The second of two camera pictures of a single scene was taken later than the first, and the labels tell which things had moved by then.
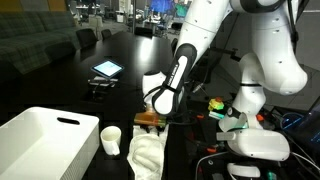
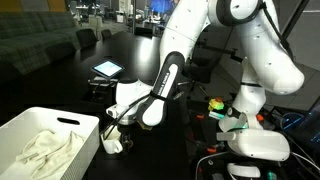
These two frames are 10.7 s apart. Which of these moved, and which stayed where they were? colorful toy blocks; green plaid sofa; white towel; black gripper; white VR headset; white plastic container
Moved: black gripper; white towel
Stayed: white VR headset; white plastic container; green plaid sofa; colorful toy blocks
